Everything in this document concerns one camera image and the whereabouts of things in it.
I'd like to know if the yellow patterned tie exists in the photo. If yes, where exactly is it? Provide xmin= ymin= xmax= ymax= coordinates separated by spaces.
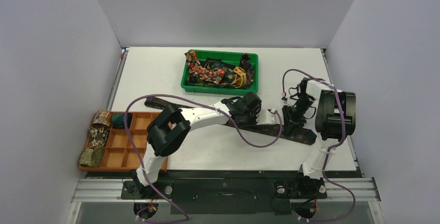
xmin=231 ymin=66 xmax=247 ymax=88

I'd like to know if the dark navy patterned tie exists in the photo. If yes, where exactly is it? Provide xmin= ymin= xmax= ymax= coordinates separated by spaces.
xmin=186 ymin=53 xmax=255 ymax=89

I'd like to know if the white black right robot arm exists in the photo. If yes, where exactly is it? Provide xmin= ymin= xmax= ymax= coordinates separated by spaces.
xmin=282 ymin=78 xmax=356 ymax=198

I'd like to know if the brown floral rolled tie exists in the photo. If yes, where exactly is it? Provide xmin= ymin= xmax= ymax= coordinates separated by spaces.
xmin=88 ymin=124 xmax=110 ymax=148

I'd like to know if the orange compartment tray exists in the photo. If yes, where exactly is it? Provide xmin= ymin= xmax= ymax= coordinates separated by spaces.
xmin=78 ymin=112 xmax=159 ymax=172

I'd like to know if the dark brown blue-patterned tie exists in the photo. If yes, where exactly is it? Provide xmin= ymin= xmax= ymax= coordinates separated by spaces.
xmin=144 ymin=97 xmax=317 ymax=145

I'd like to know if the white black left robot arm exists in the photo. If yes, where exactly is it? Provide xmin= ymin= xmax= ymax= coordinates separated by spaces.
xmin=133 ymin=92 xmax=262 ymax=198

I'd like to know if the dark teal rolled tie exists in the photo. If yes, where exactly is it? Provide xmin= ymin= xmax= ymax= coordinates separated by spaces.
xmin=111 ymin=113 xmax=133 ymax=129

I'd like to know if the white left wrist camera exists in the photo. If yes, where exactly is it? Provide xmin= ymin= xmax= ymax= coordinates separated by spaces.
xmin=256 ymin=109 xmax=279 ymax=125

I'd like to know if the colourful rolled tie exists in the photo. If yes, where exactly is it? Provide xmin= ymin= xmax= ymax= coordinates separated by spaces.
xmin=91 ymin=110 xmax=112 ymax=127

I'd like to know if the green plastic bin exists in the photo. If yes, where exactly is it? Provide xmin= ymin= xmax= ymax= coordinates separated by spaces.
xmin=181 ymin=49 xmax=258 ymax=96

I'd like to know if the red floral patterned tie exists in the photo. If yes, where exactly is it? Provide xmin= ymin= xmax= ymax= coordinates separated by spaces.
xmin=185 ymin=50 xmax=225 ymax=84

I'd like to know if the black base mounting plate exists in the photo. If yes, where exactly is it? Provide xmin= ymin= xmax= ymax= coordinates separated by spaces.
xmin=121 ymin=170 xmax=327 ymax=215

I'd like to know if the aluminium frame rail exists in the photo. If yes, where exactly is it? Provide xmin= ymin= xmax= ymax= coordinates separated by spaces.
xmin=71 ymin=178 xmax=381 ymax=203

